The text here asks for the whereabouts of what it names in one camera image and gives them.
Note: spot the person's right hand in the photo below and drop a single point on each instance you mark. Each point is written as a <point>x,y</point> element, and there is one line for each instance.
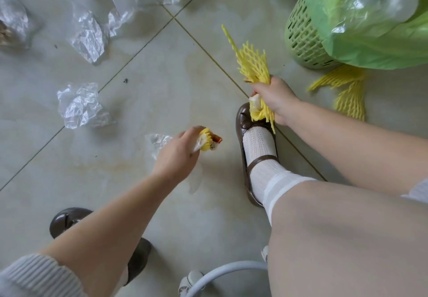
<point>279,97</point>

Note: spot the grey knit left sleeve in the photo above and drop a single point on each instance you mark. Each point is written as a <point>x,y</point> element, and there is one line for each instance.
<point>31,278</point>

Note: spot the clear plastic bag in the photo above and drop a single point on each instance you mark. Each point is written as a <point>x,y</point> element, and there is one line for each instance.
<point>374,2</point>

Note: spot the brown leather left shoe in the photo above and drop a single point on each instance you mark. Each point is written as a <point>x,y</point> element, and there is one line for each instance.
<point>67,218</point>

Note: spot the grey knit sleeve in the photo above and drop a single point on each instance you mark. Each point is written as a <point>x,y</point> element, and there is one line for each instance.
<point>31,278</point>
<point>418,191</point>

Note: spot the person's right forearm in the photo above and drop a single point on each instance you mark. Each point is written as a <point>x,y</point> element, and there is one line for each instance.
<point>351,139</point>

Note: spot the person's left fingers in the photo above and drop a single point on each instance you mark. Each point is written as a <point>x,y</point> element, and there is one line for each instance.
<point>192,136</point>

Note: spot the small clear plastic wrap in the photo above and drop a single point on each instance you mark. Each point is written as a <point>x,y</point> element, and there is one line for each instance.
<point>159,142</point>

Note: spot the brown leather shoe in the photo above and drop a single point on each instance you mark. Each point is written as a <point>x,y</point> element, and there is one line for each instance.
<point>67,218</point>
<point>243,119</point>

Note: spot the small yellow foam scrap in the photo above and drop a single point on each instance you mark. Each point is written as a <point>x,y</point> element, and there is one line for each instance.
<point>210,140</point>

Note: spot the person's left hand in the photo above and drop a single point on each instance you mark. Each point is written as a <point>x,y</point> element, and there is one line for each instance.
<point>174,159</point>

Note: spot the green plastic basket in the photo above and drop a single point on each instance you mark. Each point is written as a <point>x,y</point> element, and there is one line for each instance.
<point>302,37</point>

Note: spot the grey knit right sleeve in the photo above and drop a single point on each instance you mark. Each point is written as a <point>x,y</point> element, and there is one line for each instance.
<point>418,191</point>

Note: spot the green plastic bag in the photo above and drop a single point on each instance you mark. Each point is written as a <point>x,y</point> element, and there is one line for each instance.
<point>377,51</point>

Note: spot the brown leather right shoe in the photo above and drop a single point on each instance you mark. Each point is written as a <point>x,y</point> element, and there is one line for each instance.
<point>243,119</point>

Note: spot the yellow foam fruit net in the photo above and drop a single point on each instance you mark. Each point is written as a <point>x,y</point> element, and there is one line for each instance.
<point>250,62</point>

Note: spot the person's right leg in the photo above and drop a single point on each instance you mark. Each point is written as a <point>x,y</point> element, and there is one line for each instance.
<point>347,243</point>

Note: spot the white chair base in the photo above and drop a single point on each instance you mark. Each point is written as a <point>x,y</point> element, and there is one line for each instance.
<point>217,273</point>

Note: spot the person's left forearm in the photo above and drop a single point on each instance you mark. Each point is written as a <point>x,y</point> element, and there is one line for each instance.
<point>110,233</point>

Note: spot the clear bag with brown contents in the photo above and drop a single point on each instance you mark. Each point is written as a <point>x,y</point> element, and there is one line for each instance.
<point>11,22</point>

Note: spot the crumpled clear plastic wrap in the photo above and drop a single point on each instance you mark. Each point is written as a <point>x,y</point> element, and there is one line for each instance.
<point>88,36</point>
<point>80,106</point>

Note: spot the person's right fingers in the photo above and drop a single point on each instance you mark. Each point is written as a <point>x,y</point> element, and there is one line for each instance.
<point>264,94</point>

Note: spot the torn yellow foam net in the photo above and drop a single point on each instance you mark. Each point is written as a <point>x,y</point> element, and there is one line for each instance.
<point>349,89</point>

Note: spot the white knit right sock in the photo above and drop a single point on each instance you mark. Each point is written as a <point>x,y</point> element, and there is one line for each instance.
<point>264,159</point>

